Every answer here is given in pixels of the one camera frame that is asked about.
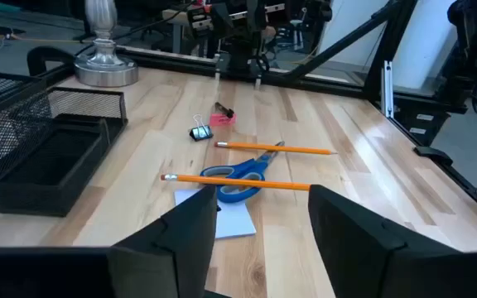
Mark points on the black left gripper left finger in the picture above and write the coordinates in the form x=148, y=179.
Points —
x=180, y=248

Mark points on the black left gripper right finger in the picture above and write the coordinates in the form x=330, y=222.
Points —
x=358, y=248

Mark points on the white sticky note pad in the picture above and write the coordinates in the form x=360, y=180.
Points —
x=234, y=219

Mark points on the yellow pencil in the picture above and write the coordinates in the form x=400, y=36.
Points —
x=238, y=181
x=271, y=147

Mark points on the pink printed eraser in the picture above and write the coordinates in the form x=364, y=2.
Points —
x=221, y=121

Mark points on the black binder clip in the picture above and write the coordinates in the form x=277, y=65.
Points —
x=202, y=133

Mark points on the black mesh desk organizer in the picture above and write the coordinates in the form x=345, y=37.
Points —
x=56, y=198

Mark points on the small dark brown object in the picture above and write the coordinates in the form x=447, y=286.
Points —
x=224, y=109

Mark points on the silver lamp with white shade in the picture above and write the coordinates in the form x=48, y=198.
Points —
x=104, y=70

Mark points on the silver aluminium bar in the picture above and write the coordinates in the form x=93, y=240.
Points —
x=387, y=91

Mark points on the black curved clamp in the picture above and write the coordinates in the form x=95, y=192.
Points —
x=39, y=54

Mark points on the black aluminium table frame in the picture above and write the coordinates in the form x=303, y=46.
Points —
x=168, y=58

